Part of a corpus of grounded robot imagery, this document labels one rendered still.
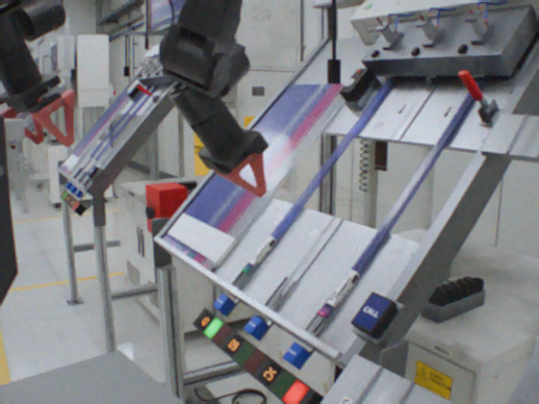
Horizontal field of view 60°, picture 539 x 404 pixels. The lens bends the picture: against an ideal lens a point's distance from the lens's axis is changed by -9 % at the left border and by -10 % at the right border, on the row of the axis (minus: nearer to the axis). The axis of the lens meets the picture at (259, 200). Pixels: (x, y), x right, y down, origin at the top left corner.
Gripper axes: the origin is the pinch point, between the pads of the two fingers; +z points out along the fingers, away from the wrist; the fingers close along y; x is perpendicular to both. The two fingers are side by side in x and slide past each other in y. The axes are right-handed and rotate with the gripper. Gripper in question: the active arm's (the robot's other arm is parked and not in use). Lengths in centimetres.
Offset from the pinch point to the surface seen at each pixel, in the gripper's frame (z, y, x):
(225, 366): 59, 47, 22
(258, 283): 16.1, 6.1, 7.7
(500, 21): 2, -12, -50
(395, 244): 13.9, -14.5, -7.5
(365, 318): 11.1, -22.2, 5.6
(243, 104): 33, 125, -57
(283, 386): 18.4, -12.9, 18.0
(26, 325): 60, 173, 81
